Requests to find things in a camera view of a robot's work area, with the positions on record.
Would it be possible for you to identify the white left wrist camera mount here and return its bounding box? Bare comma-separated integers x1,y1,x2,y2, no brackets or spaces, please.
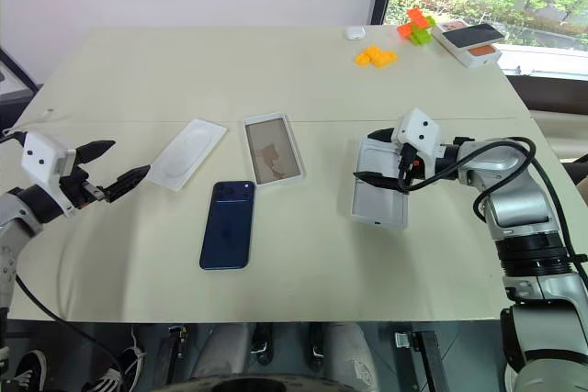
20,131,79,218

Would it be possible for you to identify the black smartphone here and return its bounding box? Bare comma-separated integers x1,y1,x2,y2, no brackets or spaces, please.
445,23,506,50

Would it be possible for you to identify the black chair frame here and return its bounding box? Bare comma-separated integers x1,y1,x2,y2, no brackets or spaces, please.
560,152,588,209

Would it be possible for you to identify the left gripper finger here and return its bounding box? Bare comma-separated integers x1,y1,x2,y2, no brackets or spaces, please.
75,139,117,166
106,164,152,203

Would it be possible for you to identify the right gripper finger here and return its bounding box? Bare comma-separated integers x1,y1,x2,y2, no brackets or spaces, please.
353,171,401,192
366,127,398,142

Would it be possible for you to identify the white window sill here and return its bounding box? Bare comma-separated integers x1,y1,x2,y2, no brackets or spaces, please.
496,42,588,77

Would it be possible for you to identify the white phone box lid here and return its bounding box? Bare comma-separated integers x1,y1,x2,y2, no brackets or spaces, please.
350,137,411,230

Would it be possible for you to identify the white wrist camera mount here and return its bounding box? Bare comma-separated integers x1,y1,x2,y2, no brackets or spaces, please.
397,107,443,180
20,131,79,218

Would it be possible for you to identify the orange toy block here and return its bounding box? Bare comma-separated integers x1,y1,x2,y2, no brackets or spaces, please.
396,8,429,39

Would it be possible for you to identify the black white sneaker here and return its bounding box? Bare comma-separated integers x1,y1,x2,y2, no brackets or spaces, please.
11,349,49,392
85,346,146,392

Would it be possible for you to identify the white plastic insert tray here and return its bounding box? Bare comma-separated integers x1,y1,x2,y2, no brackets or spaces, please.
147,118,229,192

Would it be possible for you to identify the grey rounded leg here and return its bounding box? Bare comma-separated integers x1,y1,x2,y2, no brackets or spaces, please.
190,322,277,384
321,322,385,386

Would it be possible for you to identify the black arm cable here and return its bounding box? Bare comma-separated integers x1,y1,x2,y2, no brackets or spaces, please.
397,136,588,284
0,129,128,392

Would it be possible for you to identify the dark blue smartphone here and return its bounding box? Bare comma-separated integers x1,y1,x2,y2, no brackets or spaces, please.
198,180,256,271

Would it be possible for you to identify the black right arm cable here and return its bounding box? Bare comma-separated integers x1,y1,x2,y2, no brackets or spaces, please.
397,136,588,284

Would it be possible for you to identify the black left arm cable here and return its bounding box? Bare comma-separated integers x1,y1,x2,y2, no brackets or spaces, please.
0,129,128,392

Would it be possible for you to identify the white phone box base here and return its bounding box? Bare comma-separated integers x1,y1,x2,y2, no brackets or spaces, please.
242,111,306,187

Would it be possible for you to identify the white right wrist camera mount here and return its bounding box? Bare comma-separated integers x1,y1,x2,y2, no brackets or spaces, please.
397,107,443,180

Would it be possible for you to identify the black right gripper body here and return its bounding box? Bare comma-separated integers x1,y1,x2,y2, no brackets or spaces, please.
390,140,423,192

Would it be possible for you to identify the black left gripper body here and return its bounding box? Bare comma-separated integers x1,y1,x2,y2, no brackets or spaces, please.
58,165,116,210

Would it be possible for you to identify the black metal bracket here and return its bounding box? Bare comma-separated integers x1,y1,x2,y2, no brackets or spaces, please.
392,330,445,392

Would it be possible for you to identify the green toy block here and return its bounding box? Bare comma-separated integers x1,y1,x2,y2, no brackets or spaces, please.
411,16,437,46

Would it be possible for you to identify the yellow toy block cluster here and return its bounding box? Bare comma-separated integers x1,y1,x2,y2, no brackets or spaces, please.
354,44,398,69

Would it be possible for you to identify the white box with orange print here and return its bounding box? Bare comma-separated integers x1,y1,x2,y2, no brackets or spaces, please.
431,19,503,70

